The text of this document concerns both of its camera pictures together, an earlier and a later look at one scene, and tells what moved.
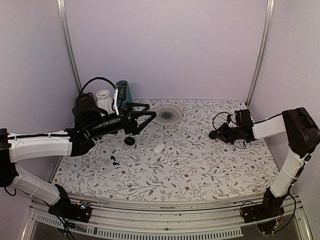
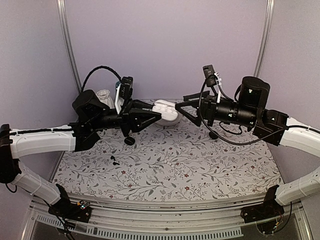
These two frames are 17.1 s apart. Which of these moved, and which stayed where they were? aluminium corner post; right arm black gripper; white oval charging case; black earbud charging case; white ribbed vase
Moved: white oval charging case; right arm black gripper
Stayed: aluminium corner post; black earbud charging case; white ribbed vase
